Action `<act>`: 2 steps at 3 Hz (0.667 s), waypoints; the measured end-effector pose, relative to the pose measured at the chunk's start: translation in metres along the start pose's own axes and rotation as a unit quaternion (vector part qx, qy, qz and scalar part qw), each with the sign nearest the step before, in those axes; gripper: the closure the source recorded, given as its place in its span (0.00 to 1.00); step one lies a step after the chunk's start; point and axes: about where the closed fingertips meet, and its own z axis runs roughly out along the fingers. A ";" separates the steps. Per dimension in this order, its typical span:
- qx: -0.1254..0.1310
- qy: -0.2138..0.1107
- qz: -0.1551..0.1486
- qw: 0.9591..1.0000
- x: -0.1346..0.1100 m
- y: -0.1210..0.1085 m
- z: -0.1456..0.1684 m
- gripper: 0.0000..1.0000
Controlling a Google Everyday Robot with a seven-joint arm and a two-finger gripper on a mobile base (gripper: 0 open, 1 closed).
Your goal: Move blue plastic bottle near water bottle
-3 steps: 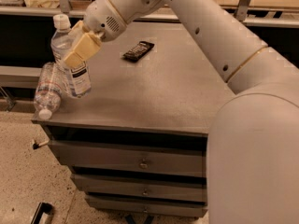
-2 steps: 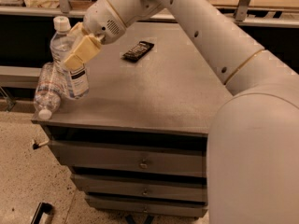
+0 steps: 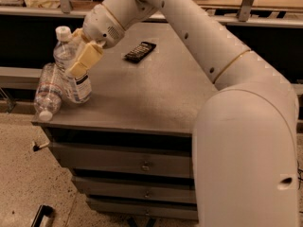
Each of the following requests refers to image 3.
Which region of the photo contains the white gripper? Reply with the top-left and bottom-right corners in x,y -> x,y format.
66,5 -> 125,78

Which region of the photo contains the blue-label plastic bottle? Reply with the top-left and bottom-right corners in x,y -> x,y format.
53,26 -> 92,104

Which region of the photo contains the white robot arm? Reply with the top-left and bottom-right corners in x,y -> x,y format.
69,0 -> 299,227

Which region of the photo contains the clear water bottle lying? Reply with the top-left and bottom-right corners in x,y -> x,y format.
34,63 -> 63,121

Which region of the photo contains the black remote control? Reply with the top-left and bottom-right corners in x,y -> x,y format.
124,42 -> 156,63

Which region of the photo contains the grey drawer cabinet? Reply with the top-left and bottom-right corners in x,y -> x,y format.
31,20 -> 228,222

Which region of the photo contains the white plug on floor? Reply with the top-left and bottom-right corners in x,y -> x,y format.
32,142 -> 50,152

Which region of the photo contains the top grey drawer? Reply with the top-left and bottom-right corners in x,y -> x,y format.
50,143 -> 193,178

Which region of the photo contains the grey drawer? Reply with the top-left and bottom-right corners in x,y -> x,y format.
72,177 -> 196,203
86,198 -> 198,220
50,143 -> 193,178

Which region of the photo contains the middle grey drawer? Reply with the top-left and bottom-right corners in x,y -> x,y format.
72,177 -> 196,203

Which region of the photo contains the bottom grey drawer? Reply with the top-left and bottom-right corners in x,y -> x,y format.
86,198 -> 198,220

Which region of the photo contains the black object floor left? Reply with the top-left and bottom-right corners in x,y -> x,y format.
30,205 -> 54,227

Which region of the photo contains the grey metal shelf rail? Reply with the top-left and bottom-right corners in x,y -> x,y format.
0,0 -> 303,21

